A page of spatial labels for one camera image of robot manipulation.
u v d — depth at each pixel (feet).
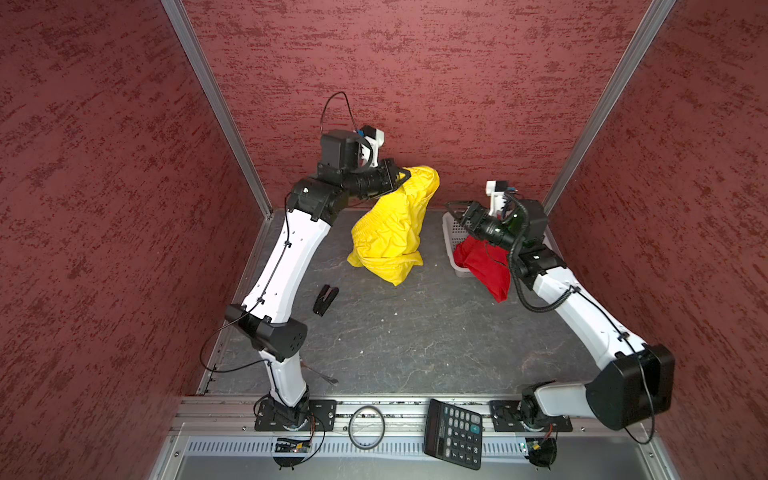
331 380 2.61
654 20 2.36
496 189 2.23
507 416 2.42
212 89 2.77
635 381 1.30
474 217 2.11
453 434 2.31
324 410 2.48
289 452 2.38
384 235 2.47
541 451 2.38
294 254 1.50
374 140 1.96
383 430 2.36
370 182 1.86
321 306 3.00
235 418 2.47
